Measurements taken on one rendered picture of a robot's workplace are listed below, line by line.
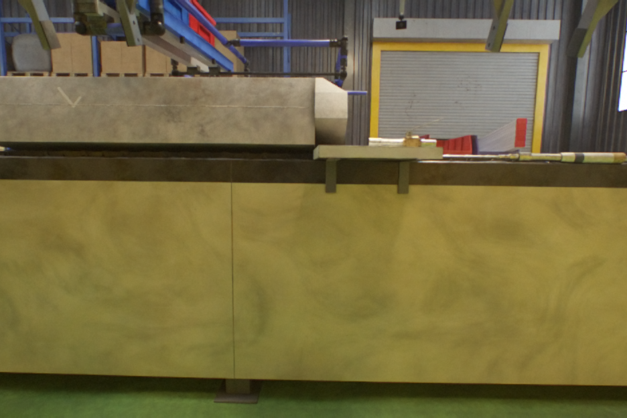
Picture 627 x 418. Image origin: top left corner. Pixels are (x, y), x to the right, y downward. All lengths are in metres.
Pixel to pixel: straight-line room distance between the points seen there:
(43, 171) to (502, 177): 1.34
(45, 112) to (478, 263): 1.35
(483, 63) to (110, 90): 12.21
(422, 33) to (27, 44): 11.42
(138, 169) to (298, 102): 0.51
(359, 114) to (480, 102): 3.87
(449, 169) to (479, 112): 11.51
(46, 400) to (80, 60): 11.33
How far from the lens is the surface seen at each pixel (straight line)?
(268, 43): 1.74
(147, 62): 11.41
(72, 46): 12.58
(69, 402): 1.46
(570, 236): 1.25
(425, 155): 0.87
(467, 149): 1.64
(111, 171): 1.17
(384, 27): 11.84
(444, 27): 12.27
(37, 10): 0.72
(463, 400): 1.36
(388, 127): 11.61
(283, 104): 1.03
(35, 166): 1.30
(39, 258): 1.34
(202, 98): 1.09
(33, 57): 13.18
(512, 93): 13.10
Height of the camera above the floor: 0.74
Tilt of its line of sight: 7 degrees down
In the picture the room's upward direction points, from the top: 1 degrees clockwise
